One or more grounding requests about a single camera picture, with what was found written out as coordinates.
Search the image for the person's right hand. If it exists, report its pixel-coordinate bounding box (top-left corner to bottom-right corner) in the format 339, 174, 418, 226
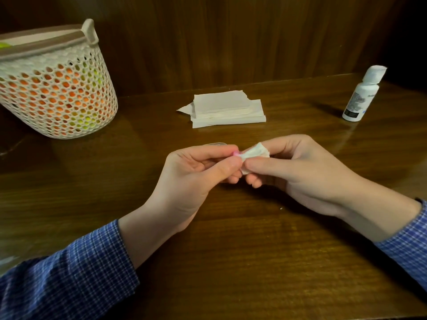
244, 134, 361, 219

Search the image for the person's left hand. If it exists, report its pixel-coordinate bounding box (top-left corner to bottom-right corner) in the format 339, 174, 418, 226
144, 144, 243, 234

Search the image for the person's left forearm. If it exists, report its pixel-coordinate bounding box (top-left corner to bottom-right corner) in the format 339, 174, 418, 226
0, 204, 179, 320

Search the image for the person's right forearm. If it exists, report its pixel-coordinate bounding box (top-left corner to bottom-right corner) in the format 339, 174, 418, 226
344, 181, 427, 292

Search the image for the stack of white tissue sheets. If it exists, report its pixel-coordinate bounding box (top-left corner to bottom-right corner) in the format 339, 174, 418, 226
177, 90, 267, 129

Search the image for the white plastic bottle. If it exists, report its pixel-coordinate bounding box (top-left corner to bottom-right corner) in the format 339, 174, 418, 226
342, 65, 388, 122

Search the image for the pile of orange green items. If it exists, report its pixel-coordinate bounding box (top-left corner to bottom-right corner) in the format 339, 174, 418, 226
0, 42, 112, 136

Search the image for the white mesh plastic basket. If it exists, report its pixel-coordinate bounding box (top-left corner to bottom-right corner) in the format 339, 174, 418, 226
0, 18, 119, 140

